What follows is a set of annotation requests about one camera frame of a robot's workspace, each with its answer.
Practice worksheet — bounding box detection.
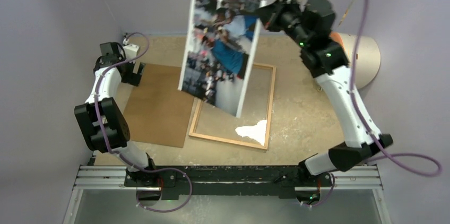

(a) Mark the light wooden picture frame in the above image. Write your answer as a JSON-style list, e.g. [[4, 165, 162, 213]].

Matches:
[[188, 62, 276, 151]]

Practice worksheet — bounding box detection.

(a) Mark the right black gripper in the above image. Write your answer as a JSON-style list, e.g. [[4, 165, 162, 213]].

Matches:
[[253, 0, 310, 49]]

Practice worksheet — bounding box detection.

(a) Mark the printed photo with white border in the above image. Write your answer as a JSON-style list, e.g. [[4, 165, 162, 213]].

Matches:
[[178, 0, 267, 117]]

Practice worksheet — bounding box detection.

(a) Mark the white cylinder with coloured face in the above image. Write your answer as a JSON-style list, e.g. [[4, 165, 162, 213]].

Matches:
[[330, 31, 381, 89]]

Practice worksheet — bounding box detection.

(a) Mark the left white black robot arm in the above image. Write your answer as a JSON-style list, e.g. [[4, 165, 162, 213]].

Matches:
[[74, 41, 158, 186]]

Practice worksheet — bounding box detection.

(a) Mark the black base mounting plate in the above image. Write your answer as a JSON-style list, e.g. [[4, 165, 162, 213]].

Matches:
[[124, 165, 332, 200]]

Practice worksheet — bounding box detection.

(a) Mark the aluminium rail frame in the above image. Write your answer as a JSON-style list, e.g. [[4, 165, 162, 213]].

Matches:
[[64, 163, 392, 223]]

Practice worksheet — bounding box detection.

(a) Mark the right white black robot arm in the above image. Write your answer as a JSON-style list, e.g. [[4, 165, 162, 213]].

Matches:
[[255, 0, 393, 185]]

